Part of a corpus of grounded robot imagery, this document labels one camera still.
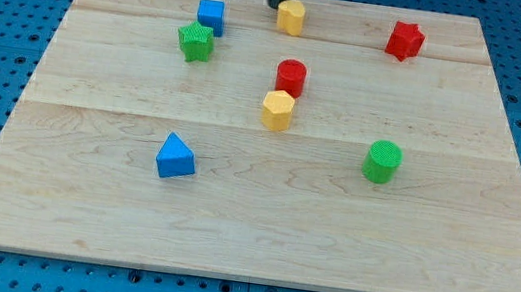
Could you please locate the yellow heart block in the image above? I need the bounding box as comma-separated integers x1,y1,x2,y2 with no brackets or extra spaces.
276,0,306,37

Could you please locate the blue triangle block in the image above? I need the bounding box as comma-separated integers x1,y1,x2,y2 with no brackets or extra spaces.
156,132,196,179

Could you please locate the light wooden board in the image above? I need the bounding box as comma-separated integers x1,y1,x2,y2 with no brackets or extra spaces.
0,0,521,292

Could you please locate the blue cube block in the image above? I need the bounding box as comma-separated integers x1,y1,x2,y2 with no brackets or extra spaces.
197,0,225,38

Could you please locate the yellow hexagon block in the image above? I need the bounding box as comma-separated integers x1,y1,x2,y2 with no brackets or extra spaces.
261,90,296,132

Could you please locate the red star block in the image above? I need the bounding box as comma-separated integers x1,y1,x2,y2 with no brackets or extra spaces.
384,21,425,62

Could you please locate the red cylinder block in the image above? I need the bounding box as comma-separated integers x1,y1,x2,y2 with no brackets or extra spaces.
274,59,308,99

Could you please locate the green cylinder block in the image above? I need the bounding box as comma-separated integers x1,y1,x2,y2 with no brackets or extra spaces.
361,140,403,184

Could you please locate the green star block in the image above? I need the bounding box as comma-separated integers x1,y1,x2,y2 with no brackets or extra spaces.
178,21,214,62

